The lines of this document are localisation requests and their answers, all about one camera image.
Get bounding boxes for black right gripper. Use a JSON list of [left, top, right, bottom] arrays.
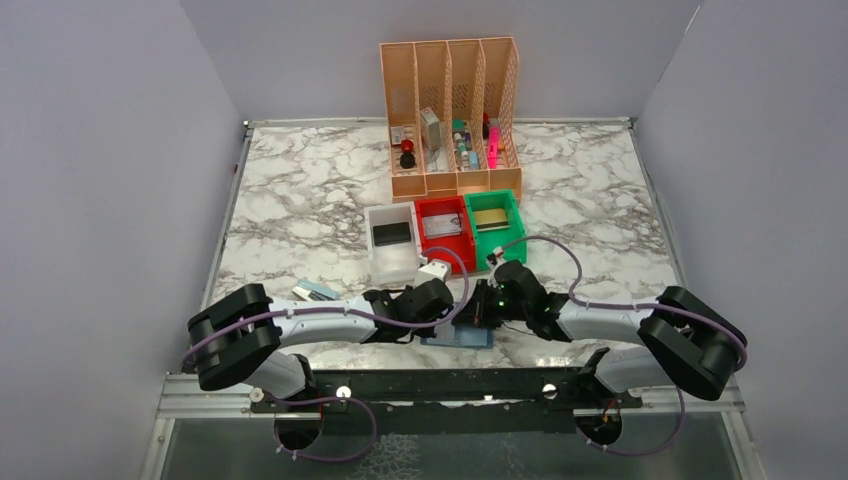
[[452, 278, 530, 329]]

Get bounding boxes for blue leather card holder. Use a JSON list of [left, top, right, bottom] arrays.
[[420, 322, 494, 349]]

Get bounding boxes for gold VIP card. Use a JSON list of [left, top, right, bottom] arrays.
[[472, 208, 509, 232]]

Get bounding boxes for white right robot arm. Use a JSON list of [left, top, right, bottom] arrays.
[[454, 261, 748, 407]]

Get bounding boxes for black card in white bin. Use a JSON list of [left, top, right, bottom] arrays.
[[372, 222, 413, 247]]

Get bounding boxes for green plastic bin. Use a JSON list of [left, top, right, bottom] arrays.
[[464, 190, 527, 271]]

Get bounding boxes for translucent white plastic bin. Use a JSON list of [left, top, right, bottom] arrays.
[[364, 202, 421, 285]]

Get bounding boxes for red plastic bin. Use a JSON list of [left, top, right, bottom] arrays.
[[414, 196, 477, 274]]

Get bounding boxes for light blue stapler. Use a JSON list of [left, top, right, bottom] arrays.
[[291, 279, 340, 301]]

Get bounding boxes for small bottles in organizer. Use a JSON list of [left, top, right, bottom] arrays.
[[451, 118, 480, 171]]

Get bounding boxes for red black stamp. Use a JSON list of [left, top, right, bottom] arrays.
[[399, 139, 417, 169]]

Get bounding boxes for pink highlighter marker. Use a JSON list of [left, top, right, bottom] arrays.
[[487, 126, 500, 170]]

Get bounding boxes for white box in organizer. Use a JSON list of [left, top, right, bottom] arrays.
[[419, 107, 442, 150]]

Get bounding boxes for orange file organizer rack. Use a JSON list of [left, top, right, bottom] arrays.
[[379, 36, 523, 202]]

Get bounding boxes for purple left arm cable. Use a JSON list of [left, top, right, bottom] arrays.
[[182, 246, 470, 463]]

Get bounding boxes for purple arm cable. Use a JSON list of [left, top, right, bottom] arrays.
[[182, 246, 470, 463], [496, 236, 750, 457]]

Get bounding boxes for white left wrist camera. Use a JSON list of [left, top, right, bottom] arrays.
[[413, 259, 452, 287]]

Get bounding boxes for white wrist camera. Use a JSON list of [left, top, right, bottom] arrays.
[[413, 259, 452, 287], [486, 253, 505, 270]]

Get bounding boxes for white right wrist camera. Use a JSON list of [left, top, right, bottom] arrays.
[[486, 253, 505, 270]]

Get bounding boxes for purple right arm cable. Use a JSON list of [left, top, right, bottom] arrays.
[[496, 236, 750, 457]]

